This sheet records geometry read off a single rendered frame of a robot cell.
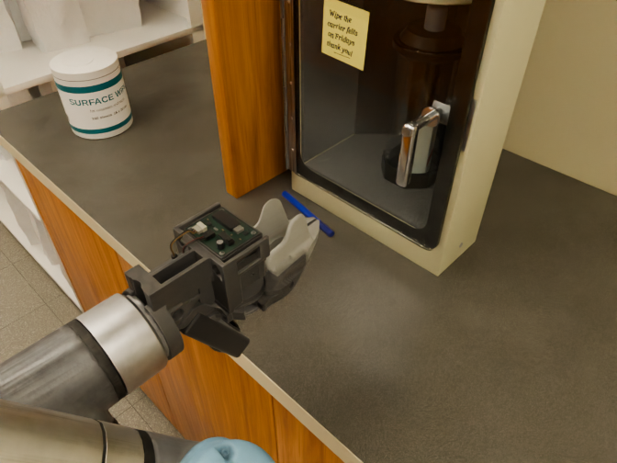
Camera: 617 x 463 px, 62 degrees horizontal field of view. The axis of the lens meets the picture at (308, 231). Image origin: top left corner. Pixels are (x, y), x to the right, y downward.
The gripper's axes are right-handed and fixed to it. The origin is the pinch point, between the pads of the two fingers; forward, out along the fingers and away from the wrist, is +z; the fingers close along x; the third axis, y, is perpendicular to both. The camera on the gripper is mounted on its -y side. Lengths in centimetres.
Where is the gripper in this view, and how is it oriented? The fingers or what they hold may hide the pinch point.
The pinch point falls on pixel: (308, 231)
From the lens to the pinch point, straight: 56.1
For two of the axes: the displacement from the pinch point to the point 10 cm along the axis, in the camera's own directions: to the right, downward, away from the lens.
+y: 0.0, -7.4, -6.7
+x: -7.2, -4.6, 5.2
